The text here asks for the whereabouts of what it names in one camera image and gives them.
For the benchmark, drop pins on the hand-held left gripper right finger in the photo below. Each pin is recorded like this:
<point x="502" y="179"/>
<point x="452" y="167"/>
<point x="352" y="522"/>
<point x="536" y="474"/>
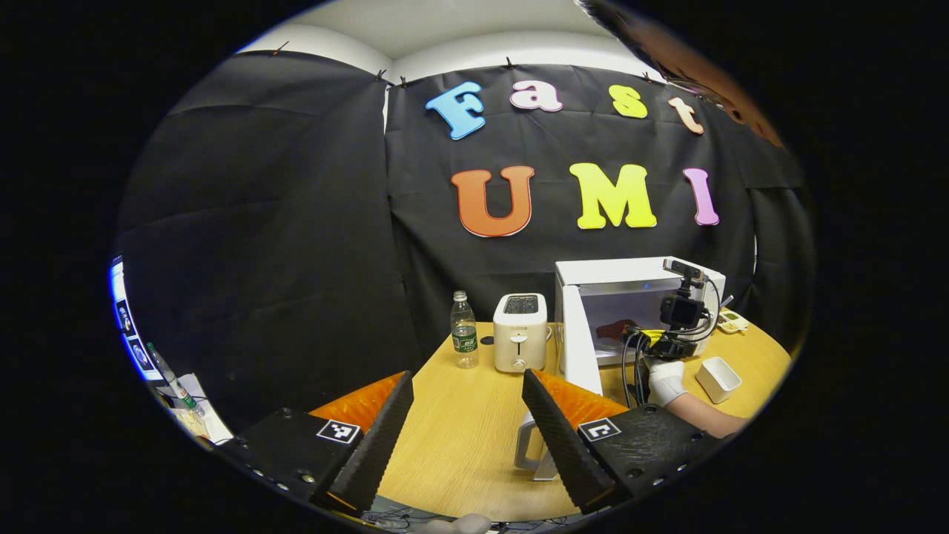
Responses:
<point x="567" y="452"/>

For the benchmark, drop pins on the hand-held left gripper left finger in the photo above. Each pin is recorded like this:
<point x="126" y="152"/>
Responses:
<point x="371" y="452"/>

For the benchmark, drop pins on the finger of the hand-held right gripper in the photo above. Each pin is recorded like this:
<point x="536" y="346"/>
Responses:
<point x="651" y="337"/>

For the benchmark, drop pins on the brown meat slice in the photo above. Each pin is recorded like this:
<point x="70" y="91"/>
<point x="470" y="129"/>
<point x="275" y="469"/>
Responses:
<point x="614" y="331"/>

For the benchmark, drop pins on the white microwave oven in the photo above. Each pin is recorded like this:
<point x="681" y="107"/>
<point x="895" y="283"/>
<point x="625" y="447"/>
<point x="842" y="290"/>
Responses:
<point x="630" y="271"/>

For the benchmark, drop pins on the white divided plate with beans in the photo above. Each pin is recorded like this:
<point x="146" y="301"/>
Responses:
<point x="732" y="322"/>

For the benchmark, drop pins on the small white rectangular tray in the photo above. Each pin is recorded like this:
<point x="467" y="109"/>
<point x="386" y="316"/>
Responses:
<point x="718" y="380"/>

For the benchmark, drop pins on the white toaster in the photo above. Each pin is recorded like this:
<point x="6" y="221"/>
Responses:
<point x="520" y="334"/>

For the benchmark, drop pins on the clear water bottle green label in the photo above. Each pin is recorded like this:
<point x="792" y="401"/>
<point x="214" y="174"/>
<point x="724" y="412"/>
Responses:
<point x="465" y="337"/>

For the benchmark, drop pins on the white paper sheet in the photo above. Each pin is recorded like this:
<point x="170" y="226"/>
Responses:
<point x="211" y="423"/>

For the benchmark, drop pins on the slim clear bottle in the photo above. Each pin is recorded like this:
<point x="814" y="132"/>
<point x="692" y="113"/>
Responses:
<point x="174" y="382"/>

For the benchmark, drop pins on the black backdrop cloth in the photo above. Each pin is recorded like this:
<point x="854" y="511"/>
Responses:
<point x="282" y="222"/>

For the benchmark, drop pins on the computer monitor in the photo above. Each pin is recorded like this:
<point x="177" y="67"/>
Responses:
<point x="130" y="326"/>

